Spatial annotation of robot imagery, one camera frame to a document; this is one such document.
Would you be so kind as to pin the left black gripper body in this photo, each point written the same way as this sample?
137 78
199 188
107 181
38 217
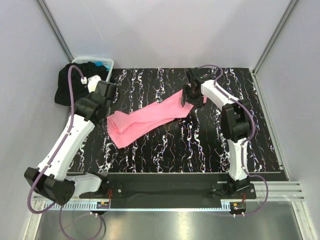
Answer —
108 106

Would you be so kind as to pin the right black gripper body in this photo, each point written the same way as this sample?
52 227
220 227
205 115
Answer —
194 98

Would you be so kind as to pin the pink t shirt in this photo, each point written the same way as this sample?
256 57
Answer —
124 129

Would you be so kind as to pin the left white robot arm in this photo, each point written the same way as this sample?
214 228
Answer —
49 179

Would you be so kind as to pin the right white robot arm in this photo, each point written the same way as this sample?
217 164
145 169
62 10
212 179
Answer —
237 124

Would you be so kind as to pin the blue t shirt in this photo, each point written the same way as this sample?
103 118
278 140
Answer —
99 64

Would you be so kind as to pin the white plastic laundry basket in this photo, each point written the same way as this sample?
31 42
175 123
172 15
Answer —
106 62

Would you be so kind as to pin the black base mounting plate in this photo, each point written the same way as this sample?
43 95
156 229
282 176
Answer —
168 191

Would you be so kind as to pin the left orange connector box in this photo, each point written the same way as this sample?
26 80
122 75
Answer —
103 205

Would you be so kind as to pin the orange connector box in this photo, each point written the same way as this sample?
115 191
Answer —
239 206
103 205

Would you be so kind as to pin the right orange connector box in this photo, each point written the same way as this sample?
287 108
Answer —
239 206

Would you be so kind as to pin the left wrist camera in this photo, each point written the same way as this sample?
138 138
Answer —
106 89

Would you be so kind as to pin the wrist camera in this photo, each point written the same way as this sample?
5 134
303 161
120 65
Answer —
106 89
194 75

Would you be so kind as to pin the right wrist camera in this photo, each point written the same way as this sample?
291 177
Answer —
194 75

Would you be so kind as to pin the aluminium frame rail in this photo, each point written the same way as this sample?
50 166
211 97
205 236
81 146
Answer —
283 191

